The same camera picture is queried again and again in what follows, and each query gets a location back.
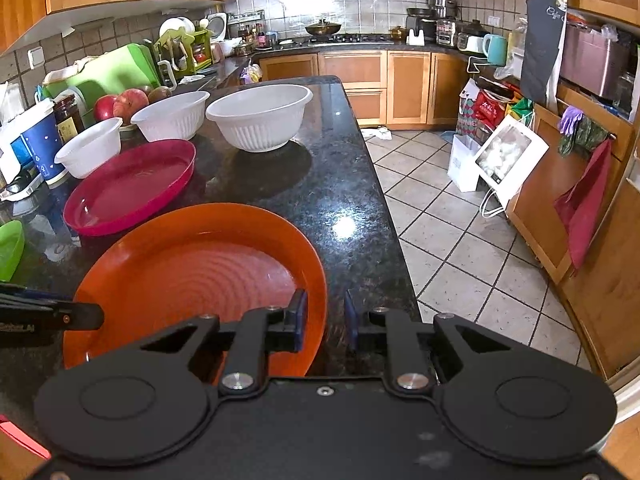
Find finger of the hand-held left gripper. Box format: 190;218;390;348
0;282;76;307
0;301;106;332

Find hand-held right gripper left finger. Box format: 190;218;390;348
140;289;308;394

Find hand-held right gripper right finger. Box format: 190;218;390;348
344;290;520;396

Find orange plate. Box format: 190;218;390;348
63;203;328;378

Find large white bowl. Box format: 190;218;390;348
205;84;314;153

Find pink plate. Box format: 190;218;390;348
63;139;197;237

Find blue paper cup white lid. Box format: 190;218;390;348
10;99;70;186

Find small white bowl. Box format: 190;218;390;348
54;117;124;180

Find glass jar red lid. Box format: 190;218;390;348
52;94;85;136

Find white paper bag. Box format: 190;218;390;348
447;134;483;193

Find dark red apple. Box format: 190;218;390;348
94;95;118;122

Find light red apple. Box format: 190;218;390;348
113;88;151;126

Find medium white bowl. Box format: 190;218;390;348
131;91;211;142

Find white cloth orange trim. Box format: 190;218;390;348
44;55;101;86

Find white box with window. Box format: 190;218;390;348
474;114;550;206

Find green cutting board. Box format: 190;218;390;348
42;43;162;111

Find wooden base cabinet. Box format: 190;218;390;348
258;50;468;128

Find patterned gift bag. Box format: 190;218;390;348
456;79;481;136

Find red shopping bag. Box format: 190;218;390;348
470;89;508;128

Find wooden side cabinet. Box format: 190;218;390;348
507;85;640;381

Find red cloth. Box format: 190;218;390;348
554;139;615;271

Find yellow green bag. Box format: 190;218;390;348
505;97;534;122

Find gas stove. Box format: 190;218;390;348
277;34;396;46

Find green dish rack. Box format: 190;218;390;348
152;27;213;76

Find black wok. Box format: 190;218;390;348
305;19;343;37

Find purple rubber gloves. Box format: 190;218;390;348
557;106;585;136

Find green patterned cloth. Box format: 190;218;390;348
558;119;608;157

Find white rice cooker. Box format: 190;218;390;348
206;12;229;41

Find teal mug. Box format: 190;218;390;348
482;34;509;67

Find clear plastic bag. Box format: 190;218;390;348
506;17;529;80

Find black apron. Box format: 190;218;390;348
520;0;571;106

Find silver oven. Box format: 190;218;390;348
560;24;632;101

